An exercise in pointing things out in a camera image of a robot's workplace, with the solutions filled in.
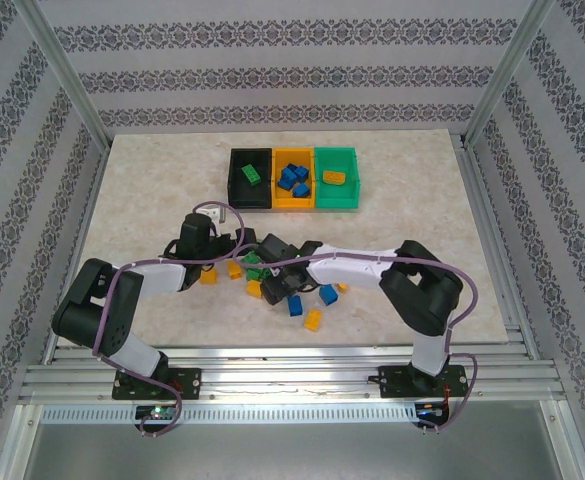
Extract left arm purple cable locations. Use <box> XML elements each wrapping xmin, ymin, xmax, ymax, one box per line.
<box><xmin>91</xmin><ymin>201</ymin><xmax>247</xmax><ymax>439</ymax></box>

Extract aluminium mounting rail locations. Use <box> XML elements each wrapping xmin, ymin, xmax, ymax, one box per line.
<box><xmin>19</xmin><ymin>342</ymin><xmax>566</xmax><ymax>401</ymax></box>

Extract aluminium frame post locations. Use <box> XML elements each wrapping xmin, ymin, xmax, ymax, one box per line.
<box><xmin>459</xmin><ymin>0</ymin><xmax>572</xmax><ymax>149</ymax></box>
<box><xmin>14</xmin><ymin>0</ymin><xmax>113</xmax><ymax>151</ymax></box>

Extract black plastic bin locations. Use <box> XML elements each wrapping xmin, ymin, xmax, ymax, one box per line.
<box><xmin>227</xmin><ymin>147</ymin><xmax>274</xmax><ymax>210</ymax></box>

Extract yellow plastic bin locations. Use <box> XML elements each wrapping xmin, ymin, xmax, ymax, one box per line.
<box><xmin>270</xmin><ymin>147</ymin><xmax>317</xmax><ymax>210</ymax></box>

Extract grey slotted cable duct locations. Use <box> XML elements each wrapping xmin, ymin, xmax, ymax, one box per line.
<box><xmin>39</xmin><ymin>403</ymin><xmax>418</xmax><ymax>425</ymax></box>

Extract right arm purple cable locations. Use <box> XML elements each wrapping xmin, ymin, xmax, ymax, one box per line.
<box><xmin>249</xmin><ymin>244</ymin><xmax>479</xmax><ymax>436</ymax></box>

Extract green plastic bin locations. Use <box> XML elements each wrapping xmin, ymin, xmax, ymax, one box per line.
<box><xmin>313</xmin><ymin>145</ymin><xmax>361</xmax><ymax>210</ymax></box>

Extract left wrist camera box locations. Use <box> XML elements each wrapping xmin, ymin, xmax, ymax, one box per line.
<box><xmin>199</xmin><ymin>204</ymin><xmax>228</xmax><ymax>225</ymax></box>

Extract aluminium side rail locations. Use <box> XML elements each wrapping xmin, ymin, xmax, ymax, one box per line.
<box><xmin>450</xmin><ymin>132</ymin><xmax>542</xmax><ymax>359</ymax></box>
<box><xmin>41</xmin><ymin>144</ymin><xmax>113</xmax><ymax>361</ymax></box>

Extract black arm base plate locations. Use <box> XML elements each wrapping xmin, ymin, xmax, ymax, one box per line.
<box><xmin>113</xmin><ymin>368</ymin><xmax>202</xmax><ymax>400</ymax></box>
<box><xmin>379</xmin><ymin>364</ymin><xmax>470</xmax><ymax>399</ymax></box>

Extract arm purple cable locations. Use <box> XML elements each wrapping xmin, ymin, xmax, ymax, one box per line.
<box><xmin>249</xmin><ymin>244</ymin><xmax>479</xmax><ymax>436</ymax></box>
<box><xmin>91</xmin><ymin>201</ymin><xmax>247</xmax><ymax>439</ymax></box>

